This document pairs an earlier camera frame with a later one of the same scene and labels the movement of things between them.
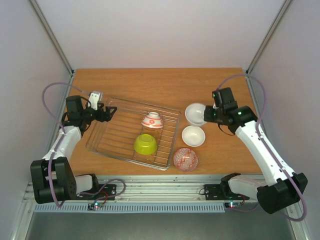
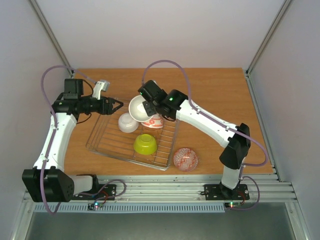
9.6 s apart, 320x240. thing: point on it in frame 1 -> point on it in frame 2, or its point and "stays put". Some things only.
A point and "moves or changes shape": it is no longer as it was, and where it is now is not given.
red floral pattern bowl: x=153 y=120 stays put
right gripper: x=208 y=114 -> x=149 y=108
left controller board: x=96 y=205 stays put
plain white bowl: x=194 y=114 moves or changes shape
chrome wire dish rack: x=143 y=133 stays put
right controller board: x=232 y=204 stays put
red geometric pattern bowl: x=185 y=159 stays put
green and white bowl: x=145 y=144 stays put
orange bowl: x=193 y=136 -> x=137 y=109
